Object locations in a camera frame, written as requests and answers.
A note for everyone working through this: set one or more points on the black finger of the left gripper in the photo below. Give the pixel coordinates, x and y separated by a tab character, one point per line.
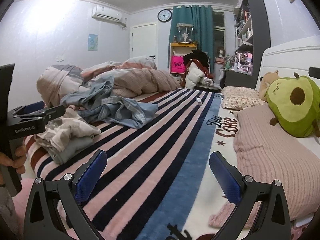
53	112

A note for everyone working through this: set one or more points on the small white box on bed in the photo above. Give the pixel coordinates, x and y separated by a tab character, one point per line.
199	101

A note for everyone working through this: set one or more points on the round wall clock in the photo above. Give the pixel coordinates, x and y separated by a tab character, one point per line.
164	15

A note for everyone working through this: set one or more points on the white star-print sleeve forearm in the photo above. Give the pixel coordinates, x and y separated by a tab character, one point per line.
8	212

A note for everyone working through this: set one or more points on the blue denim clothes pile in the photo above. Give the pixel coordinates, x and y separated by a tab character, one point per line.
98	103

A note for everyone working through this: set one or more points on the white air conditioner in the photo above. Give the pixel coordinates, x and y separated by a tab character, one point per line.
106	14

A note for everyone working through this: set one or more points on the mannequin head with wig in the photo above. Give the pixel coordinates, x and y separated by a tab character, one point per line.
219	62

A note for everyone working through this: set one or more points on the tan plush toy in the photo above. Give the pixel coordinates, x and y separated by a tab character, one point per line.
267	79

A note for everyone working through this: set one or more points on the teal curtain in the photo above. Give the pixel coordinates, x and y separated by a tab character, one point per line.
201	17

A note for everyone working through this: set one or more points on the white door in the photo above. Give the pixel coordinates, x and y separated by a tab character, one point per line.
144	40

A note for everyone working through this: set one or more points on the pink beige crumpled duvet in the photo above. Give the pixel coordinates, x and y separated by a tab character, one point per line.
131	78

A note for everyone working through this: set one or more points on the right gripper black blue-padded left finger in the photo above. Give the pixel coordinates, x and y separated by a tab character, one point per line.
42	220

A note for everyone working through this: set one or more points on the person's left hand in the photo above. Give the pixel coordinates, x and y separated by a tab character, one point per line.
17	164

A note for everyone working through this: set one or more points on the green avocado plush toy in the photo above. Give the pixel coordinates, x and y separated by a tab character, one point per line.
294	102

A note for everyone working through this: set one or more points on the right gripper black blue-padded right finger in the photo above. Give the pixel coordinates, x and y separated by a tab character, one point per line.
272	220

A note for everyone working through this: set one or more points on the floral pink pillow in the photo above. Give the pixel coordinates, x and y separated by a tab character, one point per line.
239	98

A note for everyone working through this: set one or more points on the yellow shelf unit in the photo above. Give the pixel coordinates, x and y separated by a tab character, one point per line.
180	49

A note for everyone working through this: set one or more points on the white puffer jacket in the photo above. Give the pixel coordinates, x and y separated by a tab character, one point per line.
196	77

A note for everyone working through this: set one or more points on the pink ribbed knit blanket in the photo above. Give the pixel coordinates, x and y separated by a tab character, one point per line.
267	153

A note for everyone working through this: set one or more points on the pink shopping bag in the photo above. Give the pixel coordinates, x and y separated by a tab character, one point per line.
177	66

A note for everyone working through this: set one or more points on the blue wall poster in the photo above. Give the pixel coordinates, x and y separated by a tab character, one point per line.
92	42

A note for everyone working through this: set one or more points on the dark tall bookshelf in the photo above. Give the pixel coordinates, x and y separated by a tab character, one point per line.
252	33

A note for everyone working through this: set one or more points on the white grey patterned pants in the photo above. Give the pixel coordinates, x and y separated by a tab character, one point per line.
66	136

